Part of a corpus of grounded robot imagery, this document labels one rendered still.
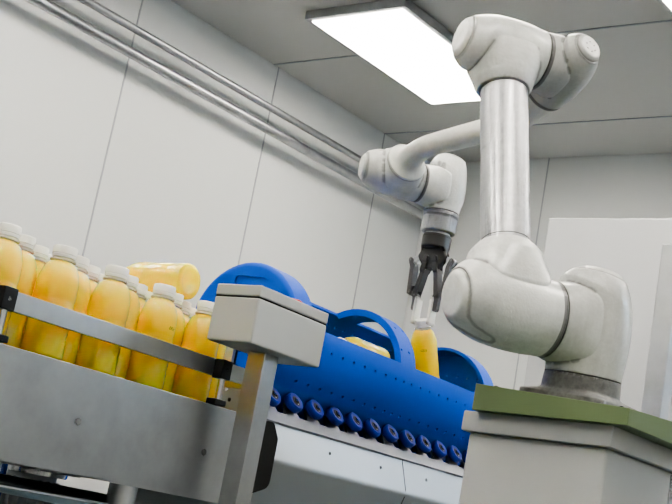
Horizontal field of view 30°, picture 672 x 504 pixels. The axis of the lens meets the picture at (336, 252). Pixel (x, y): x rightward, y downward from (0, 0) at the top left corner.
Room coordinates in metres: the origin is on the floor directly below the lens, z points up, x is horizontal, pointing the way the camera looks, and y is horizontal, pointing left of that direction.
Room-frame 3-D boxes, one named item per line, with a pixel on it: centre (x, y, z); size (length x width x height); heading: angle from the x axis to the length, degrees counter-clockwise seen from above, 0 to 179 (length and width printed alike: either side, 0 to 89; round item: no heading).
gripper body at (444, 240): (3.11, -0.25, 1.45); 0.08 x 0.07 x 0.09; 53
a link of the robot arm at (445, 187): (3.10, -0.23, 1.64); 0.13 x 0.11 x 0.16; 110
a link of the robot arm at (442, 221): (3.11, -0.25, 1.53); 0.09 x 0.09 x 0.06
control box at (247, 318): (2.18, 0.09, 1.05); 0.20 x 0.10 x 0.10; 143
